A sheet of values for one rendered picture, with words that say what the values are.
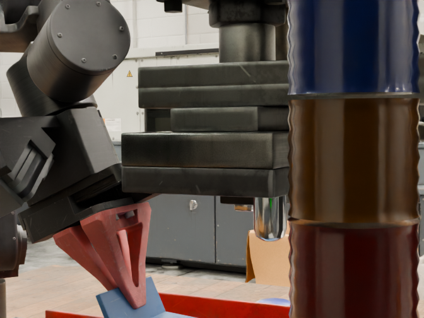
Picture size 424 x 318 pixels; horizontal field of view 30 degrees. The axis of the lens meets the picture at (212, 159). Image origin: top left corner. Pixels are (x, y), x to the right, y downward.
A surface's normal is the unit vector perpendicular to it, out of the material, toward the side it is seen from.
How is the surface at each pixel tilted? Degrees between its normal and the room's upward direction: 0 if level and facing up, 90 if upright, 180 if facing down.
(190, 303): 90
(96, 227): 110
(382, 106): 104
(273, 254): 88
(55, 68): 131
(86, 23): 70
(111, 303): 64
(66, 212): 91
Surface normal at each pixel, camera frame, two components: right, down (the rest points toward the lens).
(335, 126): -0.39, 0.29
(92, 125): 0.80, -0.39
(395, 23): 0.47, -0.20
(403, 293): 0.57, 0.28
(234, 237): -0.51, 0.05
